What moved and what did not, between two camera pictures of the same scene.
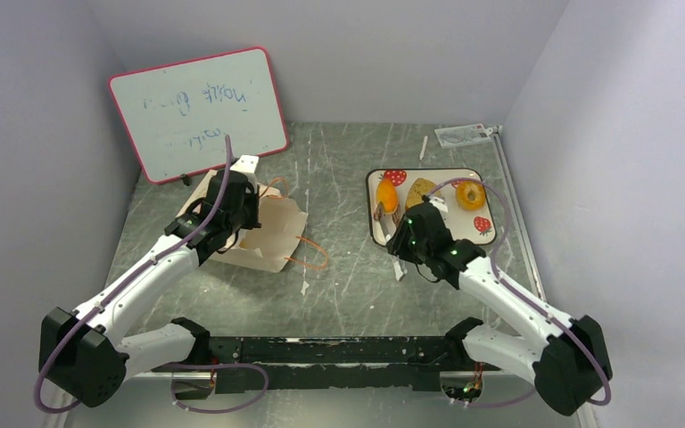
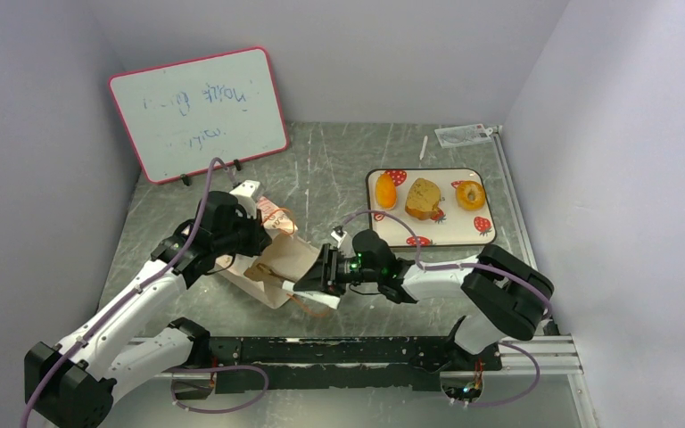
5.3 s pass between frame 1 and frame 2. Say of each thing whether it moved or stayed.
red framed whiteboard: stayed
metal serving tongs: moved
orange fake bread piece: stayed
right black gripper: moved
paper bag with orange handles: moved
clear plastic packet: stayed
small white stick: stayed
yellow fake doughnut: stayed
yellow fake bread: stayed
